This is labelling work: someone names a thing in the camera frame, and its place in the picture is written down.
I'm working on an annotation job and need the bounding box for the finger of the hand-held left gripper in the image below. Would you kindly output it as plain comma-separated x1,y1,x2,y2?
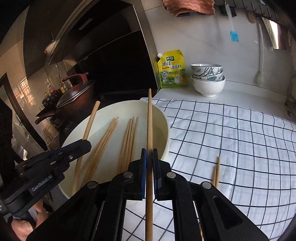
52,141,92,173
22,139,85,165

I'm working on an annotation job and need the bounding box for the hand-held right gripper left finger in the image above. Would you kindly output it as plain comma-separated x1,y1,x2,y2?
27,149,148,241

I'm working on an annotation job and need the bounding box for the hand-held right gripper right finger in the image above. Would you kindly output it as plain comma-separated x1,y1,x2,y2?
153,149,270,241

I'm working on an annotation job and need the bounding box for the bunch of wooden chopsticks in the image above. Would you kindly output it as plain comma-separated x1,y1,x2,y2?
80,116,139,186

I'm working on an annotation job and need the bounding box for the large white basin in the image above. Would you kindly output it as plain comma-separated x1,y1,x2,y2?
58,100,171,205

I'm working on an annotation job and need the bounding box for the person's left hand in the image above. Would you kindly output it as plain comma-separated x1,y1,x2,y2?
10,200,50,241

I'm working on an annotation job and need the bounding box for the dark pot with glass lid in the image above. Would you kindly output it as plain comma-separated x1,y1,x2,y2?
35,72,97,125

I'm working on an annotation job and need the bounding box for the row of condiment bottles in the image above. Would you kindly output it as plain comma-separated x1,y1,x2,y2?
42,86,68,103

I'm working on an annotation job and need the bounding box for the white black checked cloth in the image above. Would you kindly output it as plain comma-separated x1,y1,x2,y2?
121,97,296,241

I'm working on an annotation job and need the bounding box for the white round fixture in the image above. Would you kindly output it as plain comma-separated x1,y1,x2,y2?
44,42,56,55

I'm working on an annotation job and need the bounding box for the black range hood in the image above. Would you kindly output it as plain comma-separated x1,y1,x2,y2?
23,0,160,93

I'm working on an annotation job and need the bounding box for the yellow seasoning pouch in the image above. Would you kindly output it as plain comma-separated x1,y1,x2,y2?
157,49,187,89

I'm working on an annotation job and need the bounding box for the plain white bowl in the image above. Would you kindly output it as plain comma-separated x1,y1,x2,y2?
191,76,226,98

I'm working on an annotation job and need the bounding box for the blue patterned bowl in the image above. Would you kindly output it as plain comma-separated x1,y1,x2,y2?
191,73,225,82
191,64,223,76

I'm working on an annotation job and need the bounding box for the blue silicone brush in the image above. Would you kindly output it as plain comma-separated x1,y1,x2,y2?
225,2,239,43

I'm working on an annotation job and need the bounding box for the orange brown hanging towel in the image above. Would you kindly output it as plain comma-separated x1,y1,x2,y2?
162,0,215,17

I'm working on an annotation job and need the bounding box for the white wall pipe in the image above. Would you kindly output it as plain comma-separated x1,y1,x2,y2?
255,17,266,85

